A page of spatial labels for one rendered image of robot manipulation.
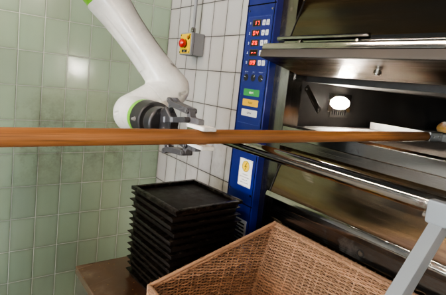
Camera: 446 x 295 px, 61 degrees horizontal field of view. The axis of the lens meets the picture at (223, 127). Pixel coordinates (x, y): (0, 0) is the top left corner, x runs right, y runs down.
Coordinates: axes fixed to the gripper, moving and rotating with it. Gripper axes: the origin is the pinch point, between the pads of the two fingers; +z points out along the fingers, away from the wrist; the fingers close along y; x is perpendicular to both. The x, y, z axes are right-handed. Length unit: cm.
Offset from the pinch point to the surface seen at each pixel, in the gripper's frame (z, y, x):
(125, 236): -119, 77, -38
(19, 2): -120, -34, 18
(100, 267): -66, 62, -6
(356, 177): 25.9, 2.4, -16.4
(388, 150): 10, 2, -54
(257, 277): -24, 53, -45
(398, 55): 16.6, -21.6, -38.9
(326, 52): -3.6, -22.1, -38.8
